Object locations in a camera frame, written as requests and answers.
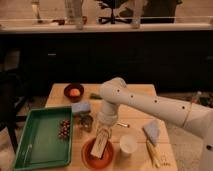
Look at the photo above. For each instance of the bunch of red grapes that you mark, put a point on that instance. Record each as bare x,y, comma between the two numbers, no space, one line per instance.
64,129

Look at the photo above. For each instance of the blue folded cloth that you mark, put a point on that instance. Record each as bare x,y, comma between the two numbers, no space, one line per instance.
152,131

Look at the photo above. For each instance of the dark brown small bowl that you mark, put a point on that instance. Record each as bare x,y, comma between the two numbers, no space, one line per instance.
71,86

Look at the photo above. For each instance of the green plastic tray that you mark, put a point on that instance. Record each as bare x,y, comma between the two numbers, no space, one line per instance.
40,146

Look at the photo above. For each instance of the white plastic cup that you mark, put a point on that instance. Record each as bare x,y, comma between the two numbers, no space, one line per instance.
128,145

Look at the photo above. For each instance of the orange fruit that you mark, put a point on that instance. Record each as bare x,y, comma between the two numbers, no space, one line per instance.
74,92

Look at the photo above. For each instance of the black chair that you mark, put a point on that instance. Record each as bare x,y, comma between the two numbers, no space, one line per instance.
12,94

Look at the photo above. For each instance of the silver fork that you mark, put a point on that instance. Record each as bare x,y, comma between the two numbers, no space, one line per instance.
123,125

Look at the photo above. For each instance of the blue sponge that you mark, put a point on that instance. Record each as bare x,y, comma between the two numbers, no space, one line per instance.
80,108

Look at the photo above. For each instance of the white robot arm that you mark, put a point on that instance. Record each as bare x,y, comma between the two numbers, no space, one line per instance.
194,118

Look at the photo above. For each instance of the black office chair base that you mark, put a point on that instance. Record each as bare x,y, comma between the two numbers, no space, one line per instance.
112,5

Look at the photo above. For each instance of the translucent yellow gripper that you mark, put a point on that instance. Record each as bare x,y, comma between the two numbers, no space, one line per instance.
104,129

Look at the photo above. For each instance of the dark cabinet counter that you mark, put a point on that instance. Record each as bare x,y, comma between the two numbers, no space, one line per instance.
169,60

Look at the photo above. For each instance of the metal measuring cup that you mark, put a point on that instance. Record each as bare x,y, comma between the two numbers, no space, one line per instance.
86,123

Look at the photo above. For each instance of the red plastic bowl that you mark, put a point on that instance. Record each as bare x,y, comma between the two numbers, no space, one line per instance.
93,162

